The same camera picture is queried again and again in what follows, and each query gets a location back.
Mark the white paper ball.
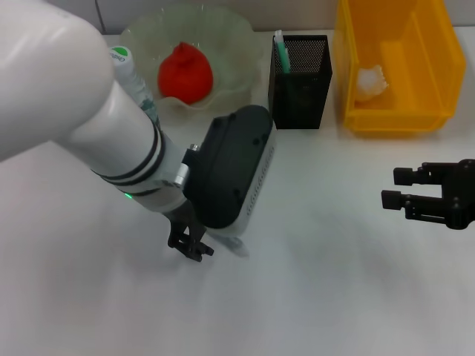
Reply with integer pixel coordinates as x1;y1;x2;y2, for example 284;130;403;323
356;65;391;102

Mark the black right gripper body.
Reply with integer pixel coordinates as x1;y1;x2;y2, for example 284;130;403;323
439;158;475;231

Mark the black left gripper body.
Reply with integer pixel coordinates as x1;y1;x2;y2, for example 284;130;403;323
160;202;206;249

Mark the black mesh pen holder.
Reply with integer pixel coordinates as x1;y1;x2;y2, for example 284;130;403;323
267;35;333;131

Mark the gray marker pen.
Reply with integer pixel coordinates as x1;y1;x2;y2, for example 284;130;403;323
214;235;250;258

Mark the yellow plastic bin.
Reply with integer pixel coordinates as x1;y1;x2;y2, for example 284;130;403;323
333;0;468;139

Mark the green utility knife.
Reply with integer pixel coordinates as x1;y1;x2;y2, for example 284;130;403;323
273;30;298;112

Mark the red-orange toy orange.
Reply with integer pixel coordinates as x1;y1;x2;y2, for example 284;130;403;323
157;42;215;105

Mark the translucent wavy fruit plate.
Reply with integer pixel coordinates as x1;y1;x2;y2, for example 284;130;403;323
119;3;263;116

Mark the clear green-label water bottle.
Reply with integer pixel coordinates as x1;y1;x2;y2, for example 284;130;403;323
107;45;161;129

